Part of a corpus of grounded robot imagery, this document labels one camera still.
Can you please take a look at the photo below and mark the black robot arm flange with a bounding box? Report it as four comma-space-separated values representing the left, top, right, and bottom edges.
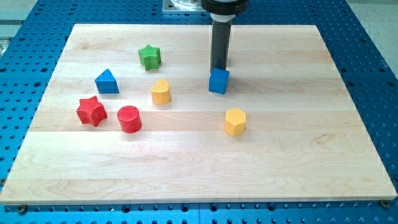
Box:
201, 0, 249, 16

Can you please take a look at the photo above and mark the blue triangle block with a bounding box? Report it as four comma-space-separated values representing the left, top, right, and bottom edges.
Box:
95, 69, 119, 94

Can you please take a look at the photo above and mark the yellow hexagon block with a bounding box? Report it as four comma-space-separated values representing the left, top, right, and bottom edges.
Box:
223, 108, 246, 136

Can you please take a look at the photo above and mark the blue cube block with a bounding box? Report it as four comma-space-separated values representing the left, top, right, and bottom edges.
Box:
208, 68, 229, 95

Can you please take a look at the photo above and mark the yellow heart block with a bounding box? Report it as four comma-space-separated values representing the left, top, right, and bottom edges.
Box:
150, 79, 171, 105

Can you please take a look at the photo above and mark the red cylinder block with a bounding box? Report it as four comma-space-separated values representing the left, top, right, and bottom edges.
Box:
117, 105, 142, 133

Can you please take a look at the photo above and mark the light wooden board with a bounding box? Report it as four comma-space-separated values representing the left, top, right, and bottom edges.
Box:
1, 24, 397, 205

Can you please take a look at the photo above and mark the green star block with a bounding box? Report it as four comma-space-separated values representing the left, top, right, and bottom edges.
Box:
138, 45, 161, 70

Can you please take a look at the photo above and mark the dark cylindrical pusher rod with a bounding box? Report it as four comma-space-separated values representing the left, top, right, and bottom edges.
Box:
210, 13, 235, 71

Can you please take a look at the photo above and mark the red star block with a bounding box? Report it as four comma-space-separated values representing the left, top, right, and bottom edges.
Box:
76, 96, 108, 127

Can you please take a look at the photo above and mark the left board clamp screw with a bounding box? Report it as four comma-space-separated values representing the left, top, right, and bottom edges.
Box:
16, 205, 27, 214

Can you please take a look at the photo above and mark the board clamp screw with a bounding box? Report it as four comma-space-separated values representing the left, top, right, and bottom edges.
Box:
379, 200, 390, 208
16, 205, 27, 214

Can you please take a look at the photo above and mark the right board clamp screw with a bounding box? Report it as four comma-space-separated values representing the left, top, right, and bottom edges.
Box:
379, 200, 390, 208

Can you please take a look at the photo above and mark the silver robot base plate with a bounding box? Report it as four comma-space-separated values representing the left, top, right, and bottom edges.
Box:
162, 0, 204, 13

